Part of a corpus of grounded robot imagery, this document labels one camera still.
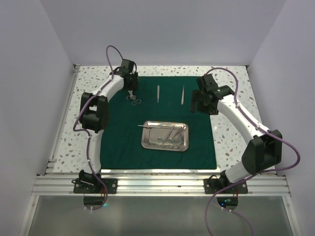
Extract pointed steel tweezers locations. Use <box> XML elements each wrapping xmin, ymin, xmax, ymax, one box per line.
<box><xmin>181</xmin><ymin>86</ymin><xmax>185</xmax><ymax>105</ymax></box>

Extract steel surgical scissors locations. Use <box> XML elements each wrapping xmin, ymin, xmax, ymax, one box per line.
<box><xmin>131</xmin><ymin>95</ymin><xmax>142</xmax><ymax>106</ymax></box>

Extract dark green surgical cloth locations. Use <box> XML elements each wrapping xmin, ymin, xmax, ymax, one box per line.
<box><xmin>100</xmin><ymin>76</ymin><xmax>217</xmax><ymax>170</ymax></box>

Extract steel instrument tray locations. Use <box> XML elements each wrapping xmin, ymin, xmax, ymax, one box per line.
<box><xmin>141</xmin><ymin>121</ymin><xmax>189</xmax><ymax>152</ymax></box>

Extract steel scalpel handle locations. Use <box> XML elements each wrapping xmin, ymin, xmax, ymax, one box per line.
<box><xmin>137</xmin><ymin>124</ymin><xmax>161</xmax><ymax>128</ymax></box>

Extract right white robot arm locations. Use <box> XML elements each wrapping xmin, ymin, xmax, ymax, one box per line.
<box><xmin>190</xmin><ymin>74</ymin><xmax>282</xmax><ymax>194</ymax></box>

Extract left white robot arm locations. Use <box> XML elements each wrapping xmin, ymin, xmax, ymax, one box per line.
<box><xmin>72</xmin><ymin>59</ymin><xmax>141</xmax><ymax>194</ymax></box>

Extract steel forceps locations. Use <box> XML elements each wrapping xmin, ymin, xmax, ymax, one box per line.
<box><xmin>163</xmin><ymin>125</ymin><xmax>184</xmax><ymax>145</ymax></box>

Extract steel needle holder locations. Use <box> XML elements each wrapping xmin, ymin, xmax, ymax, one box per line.
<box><xmin>147</xmin><ymin>143</ymin><xmax>179</xmax><ymax>149</ymax></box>

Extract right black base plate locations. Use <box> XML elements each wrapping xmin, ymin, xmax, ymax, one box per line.
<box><xmin>203</xmin><ymin>176</ymin><xmax>249</xmax><ymax>194</ymax></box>

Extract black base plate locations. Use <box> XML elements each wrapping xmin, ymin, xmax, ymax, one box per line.
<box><xmin>203</xmin><ymin>176</ymin><xmax>249</xmax><ymax>194</ymax></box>
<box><xmin>71</xmin><ymin>178</ymin><xmax>118</xmax><ymax>194</ymax></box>

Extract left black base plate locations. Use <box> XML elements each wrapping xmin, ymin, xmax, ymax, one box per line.
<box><xmin>71</xmin><ymin>178</ymin><xmax>118</xmax><ymax>194</ymax></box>

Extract aluminium mounting rail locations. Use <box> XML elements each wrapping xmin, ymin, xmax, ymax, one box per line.
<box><xmin>31</xmin><ymin>174</ymin><xmax>290</xmax><ymax>197</ymax></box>

